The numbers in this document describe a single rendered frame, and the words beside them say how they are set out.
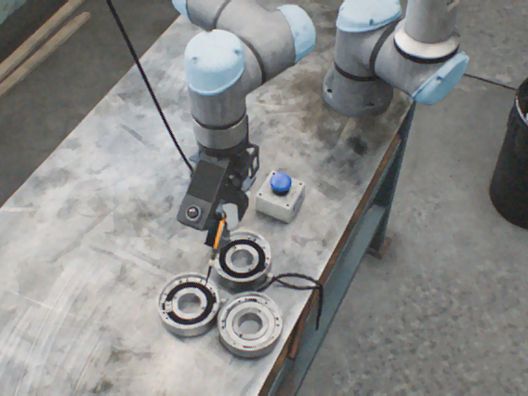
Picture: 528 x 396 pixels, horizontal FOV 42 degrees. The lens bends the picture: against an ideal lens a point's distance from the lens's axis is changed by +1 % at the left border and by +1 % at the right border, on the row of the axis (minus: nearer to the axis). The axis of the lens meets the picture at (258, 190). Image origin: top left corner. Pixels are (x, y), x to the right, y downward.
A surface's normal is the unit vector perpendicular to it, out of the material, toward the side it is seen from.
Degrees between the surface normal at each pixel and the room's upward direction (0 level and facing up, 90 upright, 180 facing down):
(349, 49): 90
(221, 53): 1
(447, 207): 0
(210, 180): 32
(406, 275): 0
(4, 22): 90
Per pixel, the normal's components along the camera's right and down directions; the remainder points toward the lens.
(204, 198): -0.23, -0.15
